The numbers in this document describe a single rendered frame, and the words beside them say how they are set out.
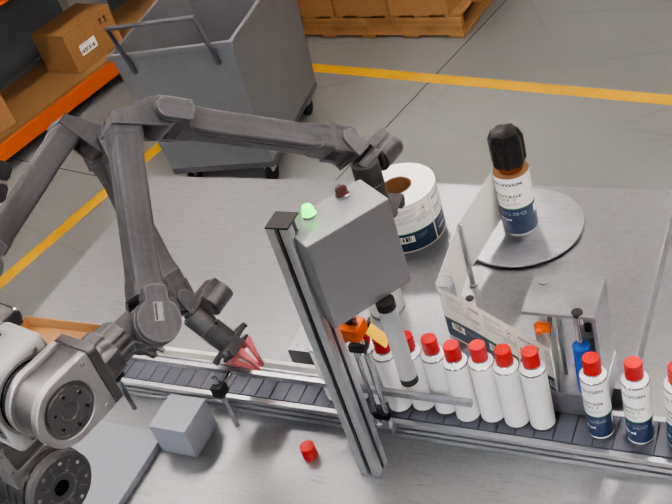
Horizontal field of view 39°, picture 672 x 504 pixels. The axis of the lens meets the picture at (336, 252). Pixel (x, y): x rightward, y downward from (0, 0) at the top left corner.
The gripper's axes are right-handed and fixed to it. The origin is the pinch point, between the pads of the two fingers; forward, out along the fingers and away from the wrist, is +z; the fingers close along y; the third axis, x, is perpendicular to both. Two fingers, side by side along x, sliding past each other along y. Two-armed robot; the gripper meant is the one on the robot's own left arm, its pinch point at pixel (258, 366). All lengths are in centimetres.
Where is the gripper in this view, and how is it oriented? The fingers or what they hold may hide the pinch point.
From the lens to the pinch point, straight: 221.0
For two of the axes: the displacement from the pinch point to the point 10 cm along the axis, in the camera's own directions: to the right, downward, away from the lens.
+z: 7.6, 6.2, 1.7
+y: 3.9, -6.6, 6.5
